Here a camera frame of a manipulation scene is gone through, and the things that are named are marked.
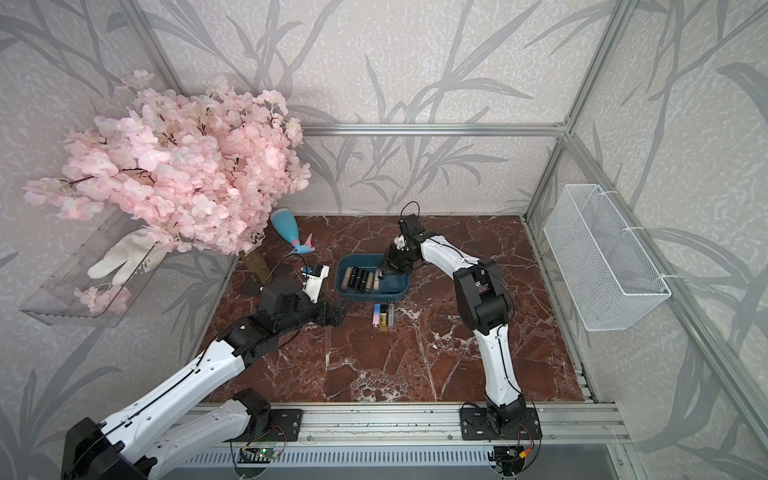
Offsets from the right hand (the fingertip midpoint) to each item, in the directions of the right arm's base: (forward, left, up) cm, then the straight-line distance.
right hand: (378, 265), depth 97 cm
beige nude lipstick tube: (-2, +11, -5) cm, 12 cm away
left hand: (-18, +8, +11) cm, 23 cm away
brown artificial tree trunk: (-2, +37, +5) cm, 38 cm away
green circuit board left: (-50, +28, -9) cm, 57 cm away
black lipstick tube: (-1, +9, -5) cm, 10 cm away
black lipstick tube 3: (-3, +6, -5) cm, 8 cm away
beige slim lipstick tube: (-3, +3, -5) cm, 7 cm away
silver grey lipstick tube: (-15, -4, -6) cm, 16 cm away
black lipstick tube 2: (-1, +7, -6) cm, 10 cm away
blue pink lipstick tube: (-15, 0, -6) cm, 16 cm away
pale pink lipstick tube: (-3, +1, -5) cm, 6 cm away
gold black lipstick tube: (-16, -2, -5) cm, 17 cm away
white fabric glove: (-14, +53, +27) cm, 61 cm away
